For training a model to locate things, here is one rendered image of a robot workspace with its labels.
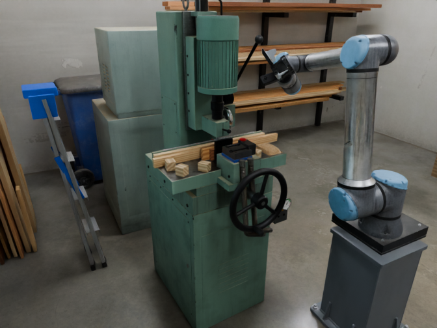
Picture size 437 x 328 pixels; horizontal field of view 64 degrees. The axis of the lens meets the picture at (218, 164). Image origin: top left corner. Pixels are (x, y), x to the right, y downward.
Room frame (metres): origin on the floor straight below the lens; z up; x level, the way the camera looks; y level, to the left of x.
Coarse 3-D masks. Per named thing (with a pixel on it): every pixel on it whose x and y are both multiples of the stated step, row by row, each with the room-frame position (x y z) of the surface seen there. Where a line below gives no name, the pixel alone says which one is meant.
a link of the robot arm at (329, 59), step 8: (392, 40) 1.37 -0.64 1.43; (392, 48) 1.35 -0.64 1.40; (304, 56) 1.90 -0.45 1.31; (312, 56) 1.83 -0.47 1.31; (320, 56) 1.77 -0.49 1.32; (328, 56) 1.71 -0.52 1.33; (336, 56) 1.65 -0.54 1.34; (392, 56) 1.36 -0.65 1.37; (304, 64) 1.87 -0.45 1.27; (312, 64) 1.82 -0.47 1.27; (320, 64) 1.76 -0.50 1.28; (328, 64) 1.71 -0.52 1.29; (336, 64) 1.67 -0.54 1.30; (384, 64) 1.39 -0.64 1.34; (296, 72) 1.90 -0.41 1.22
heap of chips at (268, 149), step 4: (260, 144) 1.60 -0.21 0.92; (264, 144) 1.59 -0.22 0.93; (268, 144) 1.59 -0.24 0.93; (256, 148) 1.60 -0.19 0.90; (260, 148) 1.58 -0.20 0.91; (264, 148) 1.56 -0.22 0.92; (268, 148) 1.55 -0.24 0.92; (272, 148) 1.55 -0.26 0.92; (276, 148) 1.56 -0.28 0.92; (264, 152) 1.55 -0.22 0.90; (268, 152) 1.53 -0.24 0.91; (272, 152) 1.53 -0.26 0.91; (276, 152) 1.54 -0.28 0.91; (280, 152) 1.55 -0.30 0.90
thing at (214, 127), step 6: (204, 120) 1.57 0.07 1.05; (210, 120) 1.52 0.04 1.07; (216, 120) 1.51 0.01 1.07; (222, 120) 1.51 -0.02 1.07; (228, 120) 1.52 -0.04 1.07; (204, 126) 1.57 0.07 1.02; (210, 126) 1.52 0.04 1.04; (216, 126) 1.48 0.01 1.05; (222, 126) 1.50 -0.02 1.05; (228, 126) 1.51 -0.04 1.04; (210, 132) 1.52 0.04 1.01; (216, 132) 1.48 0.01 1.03; (222, 132) 1.50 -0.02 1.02
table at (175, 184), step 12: (264, 156) 1.50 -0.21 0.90; (276, 156) 1.52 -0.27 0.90; (156, 168) 1.38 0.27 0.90; (192, 168) 1.37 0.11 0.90; (216, 168) 1.37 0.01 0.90; (168, 180) 1.26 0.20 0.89; (180, 180) 1.26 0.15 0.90; (192, 180) 1.29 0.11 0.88; (204, 180) 1.31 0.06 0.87; (216, 180) 1.34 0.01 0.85; (180, 192) 1.26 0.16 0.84
